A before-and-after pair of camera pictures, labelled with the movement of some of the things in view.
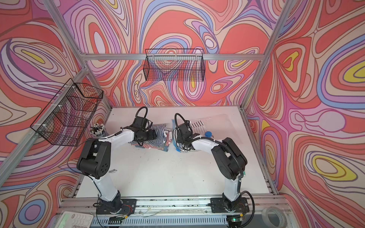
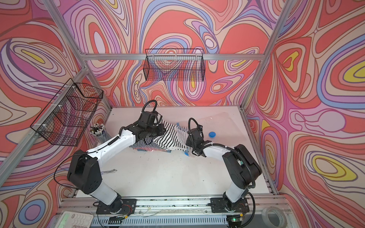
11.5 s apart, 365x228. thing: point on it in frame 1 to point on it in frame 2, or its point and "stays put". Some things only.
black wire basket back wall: x=174 y=64 stays put
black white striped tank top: x=198 y=125 to x=174 y=137
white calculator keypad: x=70 y=219 stays put
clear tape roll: x=283 y=218 stays put
